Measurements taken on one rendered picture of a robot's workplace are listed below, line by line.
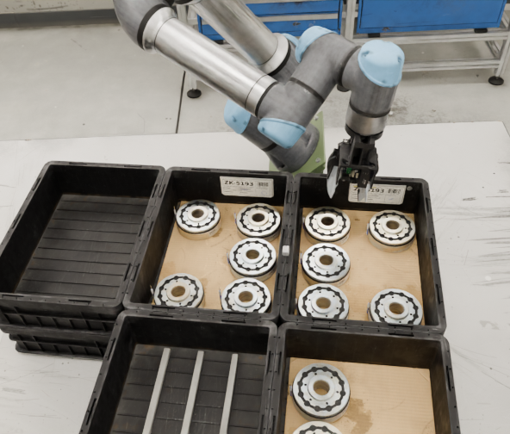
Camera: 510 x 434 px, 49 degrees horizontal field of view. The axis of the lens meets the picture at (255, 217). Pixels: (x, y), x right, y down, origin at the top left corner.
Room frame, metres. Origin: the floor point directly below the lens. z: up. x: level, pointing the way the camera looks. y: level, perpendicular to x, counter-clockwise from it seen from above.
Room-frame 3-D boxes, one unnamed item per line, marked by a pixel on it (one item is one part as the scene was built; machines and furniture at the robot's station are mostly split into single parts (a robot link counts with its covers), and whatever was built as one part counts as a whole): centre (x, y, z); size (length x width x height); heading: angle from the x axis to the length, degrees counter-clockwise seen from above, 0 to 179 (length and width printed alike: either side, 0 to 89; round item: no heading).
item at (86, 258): (0.82, 0.38, 0.87); 0.40 x 0.30 x 0.11; 170
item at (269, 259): (0.76, 0.01, 0.86); 0.10 x 0.10 x 0.01
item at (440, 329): (0.72, -0.21, 0.92); 0.40 x 0.30 x 0.02; 170
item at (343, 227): (0.85, -0.16, 0.86); 0.10 x 0.10 x 0.01
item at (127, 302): (0.77, 0.08, 0.92); 0.40 x 0.30 x 0.02; 170
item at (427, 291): (0.72, -0.21, 0.87); 0.40 x 0.30 x 0.11; 170
